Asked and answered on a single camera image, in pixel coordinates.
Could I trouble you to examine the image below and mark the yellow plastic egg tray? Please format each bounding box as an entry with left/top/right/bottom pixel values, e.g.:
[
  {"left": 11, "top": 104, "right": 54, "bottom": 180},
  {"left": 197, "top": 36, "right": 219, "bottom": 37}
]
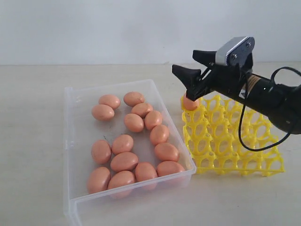
[{"left": 182, "top": 95, "right": 285, "bottom": 177}]

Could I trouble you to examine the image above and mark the brown egg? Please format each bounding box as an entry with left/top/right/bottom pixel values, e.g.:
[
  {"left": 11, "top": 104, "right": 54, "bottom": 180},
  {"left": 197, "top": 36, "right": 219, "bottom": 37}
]
[
  {"left": 123, "top": 91, "right": 145, "bottom": 107},
  {"left": 87, "top": 167, "right": 111, "bottom": 194},
  {"left": 124, "top": 113, "right": 144, "bottom": 132},
  {"left": 144, "top": 110, "right": 163, "bottom": 130},
  {"left": 91, "top": 140, "right": 111, "bottom": 164},
  {"left": 150, "top": 125, "right": 169, "bottom": 145},
  {"left": 111, "top": 134, "right": 134, "bottom": 155},
  {"left": 154, "top": 142, "right": 180, "bottom": 162},
  {"left": 156, "top": 161, "right": 185, "bottom": 186},
  {"left": 131, "top": 103, "right": 153, "bottom": 119},
  {"left": 110, "top": 152, "right": 139, "bottom": 172},
  {"left": 182, "top": 93, "right": 200, "bottom": 111},
  {"left": 91, "top": 104, "right": 115, "bottom": 121},
  {"left": 135, "top": 162, "right": 158, "bottom": 182},
  {"left": 98, "top": 94, "right": 121, "bottom": 110},
  {"left": 108, "top": 170, "right": 135, "bottom": 199}
]

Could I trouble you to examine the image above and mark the clear plastic container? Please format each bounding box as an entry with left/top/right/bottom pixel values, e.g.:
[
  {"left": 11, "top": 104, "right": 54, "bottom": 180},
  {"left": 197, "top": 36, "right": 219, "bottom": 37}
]
[{"left": 63, "top": 80, "right": 196, "bottom": 226}]

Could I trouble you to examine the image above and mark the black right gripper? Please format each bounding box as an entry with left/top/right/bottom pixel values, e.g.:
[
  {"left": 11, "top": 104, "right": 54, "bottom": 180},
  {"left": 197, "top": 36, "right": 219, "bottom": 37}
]
[{"left": 172, "top": 50, "right": 301, "bottom": 135}]

